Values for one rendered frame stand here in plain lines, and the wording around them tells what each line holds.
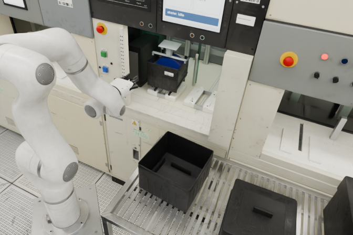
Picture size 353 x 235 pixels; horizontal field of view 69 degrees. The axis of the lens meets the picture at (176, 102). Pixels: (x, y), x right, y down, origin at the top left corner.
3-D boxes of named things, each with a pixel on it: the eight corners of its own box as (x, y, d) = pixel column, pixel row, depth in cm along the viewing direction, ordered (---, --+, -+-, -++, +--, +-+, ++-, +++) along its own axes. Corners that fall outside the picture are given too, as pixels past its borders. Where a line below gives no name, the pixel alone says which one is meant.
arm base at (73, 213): (42, 244, 103) (30, 220, 92) (43, 203, 117) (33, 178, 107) (91, 229, 109) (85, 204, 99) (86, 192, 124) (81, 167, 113)
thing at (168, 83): (145, 88, 175) (144, 46, 155) (157, 74, 190) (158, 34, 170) (178, 98, 169) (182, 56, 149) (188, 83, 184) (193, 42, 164)
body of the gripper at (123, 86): (104, 97, 122) (117, 86, 130) (122, 103, 119) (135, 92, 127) (102, 84, 117) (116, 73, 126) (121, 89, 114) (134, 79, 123)
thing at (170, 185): (166, 152, 149) (167, 130, 138) (209, 172, 138) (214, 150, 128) (137, 186, 128) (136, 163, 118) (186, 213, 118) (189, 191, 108)
